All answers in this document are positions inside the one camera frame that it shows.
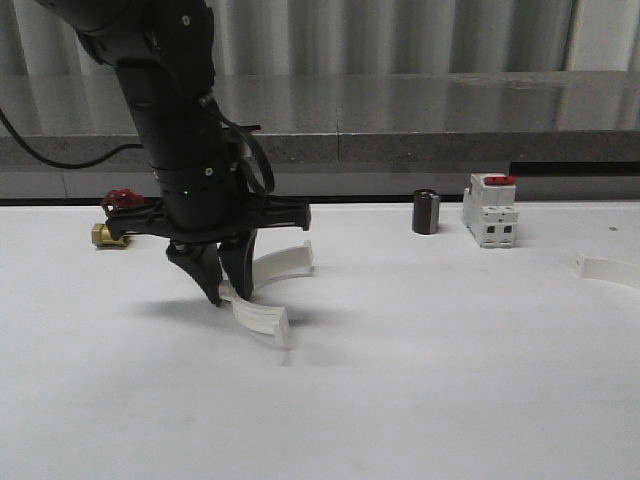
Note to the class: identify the white circuit breaker red switch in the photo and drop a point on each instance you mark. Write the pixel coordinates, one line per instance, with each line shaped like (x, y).
(488, 209)

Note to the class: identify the white half-ring pipe clamp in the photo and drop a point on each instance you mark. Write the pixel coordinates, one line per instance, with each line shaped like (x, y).
(607, 269)
(280, 265)

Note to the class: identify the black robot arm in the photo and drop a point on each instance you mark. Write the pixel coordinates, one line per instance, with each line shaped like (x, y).
(161, 52)

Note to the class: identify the grey corrugated curtain backdrop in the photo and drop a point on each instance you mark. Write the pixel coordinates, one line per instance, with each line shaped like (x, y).
(423, 37)

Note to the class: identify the brass valve with red handle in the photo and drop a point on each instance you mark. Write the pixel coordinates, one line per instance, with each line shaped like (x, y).
(112, 201)

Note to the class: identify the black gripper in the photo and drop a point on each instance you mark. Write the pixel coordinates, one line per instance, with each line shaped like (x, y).
(205, 204)

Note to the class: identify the dark brown cylindrical capacitor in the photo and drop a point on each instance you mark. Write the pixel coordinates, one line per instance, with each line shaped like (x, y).
(425, 217)

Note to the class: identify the grey stone counter ledge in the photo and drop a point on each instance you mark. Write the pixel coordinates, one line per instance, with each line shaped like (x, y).
(541, 123)

